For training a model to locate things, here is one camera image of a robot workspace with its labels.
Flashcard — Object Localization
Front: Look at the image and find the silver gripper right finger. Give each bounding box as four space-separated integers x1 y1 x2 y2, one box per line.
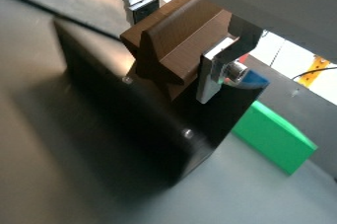
196 15 263 104

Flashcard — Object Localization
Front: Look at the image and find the brown star prism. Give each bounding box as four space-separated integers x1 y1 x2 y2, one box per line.
120 0 231 100

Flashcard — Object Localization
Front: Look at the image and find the black curved fixture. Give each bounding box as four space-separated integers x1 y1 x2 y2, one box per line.
52 17 270 199

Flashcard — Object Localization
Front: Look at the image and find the red arch block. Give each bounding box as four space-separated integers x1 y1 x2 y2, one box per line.
238 53 249 63

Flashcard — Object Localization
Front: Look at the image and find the blue cylinder block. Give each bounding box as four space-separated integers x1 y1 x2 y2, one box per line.
229 69 270 90

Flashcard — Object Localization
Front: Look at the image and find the green shape sorter block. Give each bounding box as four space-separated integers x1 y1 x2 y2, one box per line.
233 101 317 175

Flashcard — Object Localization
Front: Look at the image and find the yellow frame piece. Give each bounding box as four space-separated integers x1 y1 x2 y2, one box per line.
297 55 330 87

